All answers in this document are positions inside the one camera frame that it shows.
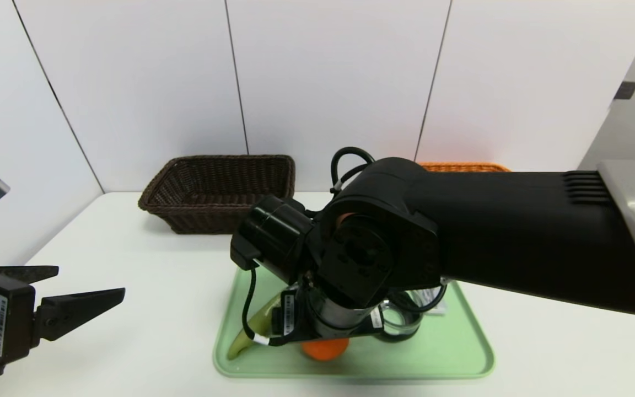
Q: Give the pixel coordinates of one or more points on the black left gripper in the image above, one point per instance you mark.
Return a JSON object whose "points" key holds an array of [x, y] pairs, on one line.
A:
{"points": [[6, 321]]}

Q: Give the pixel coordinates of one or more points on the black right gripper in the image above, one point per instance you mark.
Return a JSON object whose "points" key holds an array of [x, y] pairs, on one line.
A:
{"points": [[295, 324]]}

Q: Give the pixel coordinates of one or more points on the orange fruit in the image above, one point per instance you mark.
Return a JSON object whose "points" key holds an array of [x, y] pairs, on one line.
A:
{"points": [[326, 349]]}

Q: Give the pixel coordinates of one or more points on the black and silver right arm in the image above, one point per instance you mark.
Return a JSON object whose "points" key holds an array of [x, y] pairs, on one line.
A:
{"points": [[516, 231]]}

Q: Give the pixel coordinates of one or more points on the dark brown wicker basket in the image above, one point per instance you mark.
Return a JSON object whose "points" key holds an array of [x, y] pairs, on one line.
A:
{"points": [[213, 215]]}

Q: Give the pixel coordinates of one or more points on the orange wicker basket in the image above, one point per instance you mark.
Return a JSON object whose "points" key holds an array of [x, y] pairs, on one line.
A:
{"points": [[461, 166]]}

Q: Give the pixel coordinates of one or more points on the light green plastic tray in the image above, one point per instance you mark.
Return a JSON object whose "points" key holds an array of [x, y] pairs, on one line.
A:
{"points": [[433, 353]]}

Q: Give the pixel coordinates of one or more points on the grey white printed eraser bar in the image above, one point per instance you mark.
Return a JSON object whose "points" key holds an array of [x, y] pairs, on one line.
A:
{"points": [[439, 310]]}

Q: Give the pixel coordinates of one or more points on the right wrist camera unit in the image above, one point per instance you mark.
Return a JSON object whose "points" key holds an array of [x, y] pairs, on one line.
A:
{"points": [[273, 231]]}

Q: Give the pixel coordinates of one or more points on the dark wall fixture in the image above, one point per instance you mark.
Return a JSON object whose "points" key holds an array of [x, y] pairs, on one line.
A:
{"points": [[625, 89]]}

